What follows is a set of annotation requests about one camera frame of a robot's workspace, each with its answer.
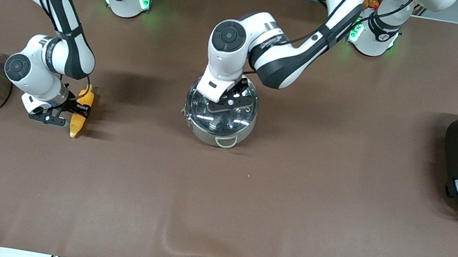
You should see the glass pot lid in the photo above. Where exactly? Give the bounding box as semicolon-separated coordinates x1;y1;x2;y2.
182;69;263;139

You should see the yellow corn cob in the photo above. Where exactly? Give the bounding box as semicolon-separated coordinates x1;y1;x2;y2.
67;82;97;141

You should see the grey cooking pot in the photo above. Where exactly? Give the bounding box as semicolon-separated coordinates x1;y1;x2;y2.
176;68;264;153

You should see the brown table mat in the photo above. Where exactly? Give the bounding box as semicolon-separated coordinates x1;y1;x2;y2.
0;0;458;257

